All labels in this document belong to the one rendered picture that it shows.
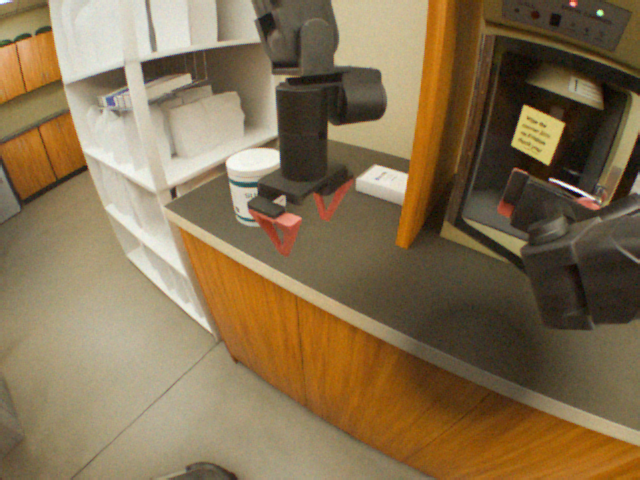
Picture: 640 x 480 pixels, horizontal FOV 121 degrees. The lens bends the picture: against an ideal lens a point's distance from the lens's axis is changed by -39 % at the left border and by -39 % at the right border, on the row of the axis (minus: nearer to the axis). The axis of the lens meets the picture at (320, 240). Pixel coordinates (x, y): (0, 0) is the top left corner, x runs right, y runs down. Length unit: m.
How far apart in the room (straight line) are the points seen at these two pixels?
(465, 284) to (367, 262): 0.21
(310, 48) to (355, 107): 0.09
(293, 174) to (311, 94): 0.09
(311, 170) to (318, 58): 0.12
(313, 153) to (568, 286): 0.27
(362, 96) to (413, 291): 0.37
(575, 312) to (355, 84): 0.30
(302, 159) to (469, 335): 0.39
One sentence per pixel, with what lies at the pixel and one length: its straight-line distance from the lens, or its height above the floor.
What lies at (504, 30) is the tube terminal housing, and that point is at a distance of 0.59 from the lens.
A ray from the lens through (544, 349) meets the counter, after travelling 0.60.
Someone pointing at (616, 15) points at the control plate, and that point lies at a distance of 0.54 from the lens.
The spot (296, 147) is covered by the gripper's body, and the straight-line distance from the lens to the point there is 0.32.
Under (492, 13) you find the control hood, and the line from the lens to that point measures 0.56.
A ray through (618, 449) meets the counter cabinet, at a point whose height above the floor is 0.82.
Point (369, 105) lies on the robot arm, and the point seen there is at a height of 1.27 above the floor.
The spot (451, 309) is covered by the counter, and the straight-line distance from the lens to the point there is 0.56.
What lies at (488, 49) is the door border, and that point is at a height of 1.36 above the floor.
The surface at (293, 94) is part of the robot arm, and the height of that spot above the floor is 1.29.
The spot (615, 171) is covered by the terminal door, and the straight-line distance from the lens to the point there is 0.53.
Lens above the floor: 1.34
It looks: 39 degrees down
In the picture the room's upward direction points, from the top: straight up
